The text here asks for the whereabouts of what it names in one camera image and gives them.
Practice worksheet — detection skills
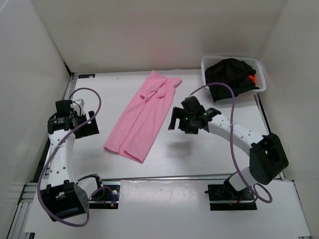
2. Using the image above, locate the pink t shirt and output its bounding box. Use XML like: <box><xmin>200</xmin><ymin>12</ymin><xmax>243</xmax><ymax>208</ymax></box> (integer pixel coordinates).
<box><xmin>104</xmin><ymin>70</ymin><xmax>182</xmax><ymax>163</ymax></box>

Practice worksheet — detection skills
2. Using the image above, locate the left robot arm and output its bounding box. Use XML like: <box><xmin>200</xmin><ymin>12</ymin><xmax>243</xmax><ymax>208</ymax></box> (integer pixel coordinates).
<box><xmin>40</xmin><ymin>99</ymin><xmax>102</xmax><ymax>221</ymax></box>

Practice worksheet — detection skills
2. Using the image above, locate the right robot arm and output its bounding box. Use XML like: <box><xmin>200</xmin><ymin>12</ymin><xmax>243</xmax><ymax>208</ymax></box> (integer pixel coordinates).
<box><xmin>168</xmin><ymin>96</ymin><xmax>289</xmax><ymax>193</ymax></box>

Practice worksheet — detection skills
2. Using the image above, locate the blue table label sticker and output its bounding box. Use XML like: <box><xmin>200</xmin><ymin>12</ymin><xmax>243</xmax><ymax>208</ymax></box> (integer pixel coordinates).
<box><xmin>78</xmin><ymin>74</ymin><xmax>95</xmax><ymax>79</ymax></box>

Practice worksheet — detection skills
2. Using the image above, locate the white plastic basket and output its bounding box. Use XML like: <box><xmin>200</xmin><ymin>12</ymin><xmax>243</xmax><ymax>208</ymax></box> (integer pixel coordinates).
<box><xmin>201</xmin><ymin>56</ymin><xmax>266</xmax><ymax>96</ymax></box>

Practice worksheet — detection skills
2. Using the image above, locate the black t shirt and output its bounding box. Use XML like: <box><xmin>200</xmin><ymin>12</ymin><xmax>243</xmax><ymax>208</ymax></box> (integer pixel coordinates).
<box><xmin>205</xmin><ymin>58</ymin><xmax>258</xmax><ymax>96</ymax></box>

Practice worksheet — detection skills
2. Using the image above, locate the orange garment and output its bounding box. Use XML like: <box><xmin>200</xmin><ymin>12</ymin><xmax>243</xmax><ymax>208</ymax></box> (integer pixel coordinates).
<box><xmin>249</xmin><ymin>75</ymin><xmax>257</xmax><ymax>86</ymax></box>

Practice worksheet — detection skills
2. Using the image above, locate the white front cover board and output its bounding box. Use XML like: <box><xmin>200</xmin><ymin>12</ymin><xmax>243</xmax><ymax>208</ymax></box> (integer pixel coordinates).
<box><xmin>25</xmin><ymin>180</ymin><xmax>311</xmax><ymax>239</ymax></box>

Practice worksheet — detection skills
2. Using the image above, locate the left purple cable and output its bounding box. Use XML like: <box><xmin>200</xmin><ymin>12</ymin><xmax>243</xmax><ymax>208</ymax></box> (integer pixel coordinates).
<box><xmin>36</xmin><ymin>87</ymin><xmax>117</xmax><ymax>227</ymax></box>

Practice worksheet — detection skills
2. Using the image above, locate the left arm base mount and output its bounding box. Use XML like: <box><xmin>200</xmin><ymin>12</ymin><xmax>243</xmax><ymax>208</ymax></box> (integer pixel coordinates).
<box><xmin>77</xmin><ymin>174</ymin><xmax>120</xmax><ymax>210</ymax></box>

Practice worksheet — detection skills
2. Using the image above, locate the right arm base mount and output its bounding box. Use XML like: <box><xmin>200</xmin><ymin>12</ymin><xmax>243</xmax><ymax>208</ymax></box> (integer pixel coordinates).
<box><xmin>205</xmin><ymin>184</ymin><xmax>257</xmax><ymax>211</ymax></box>

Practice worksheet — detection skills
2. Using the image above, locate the aluminium table frame rail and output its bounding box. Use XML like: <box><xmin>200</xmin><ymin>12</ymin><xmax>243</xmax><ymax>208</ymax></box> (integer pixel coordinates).
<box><xmin>0</xmin><ymin>73</ymin><xmax>74</xmax><ymax>239</ymax></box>

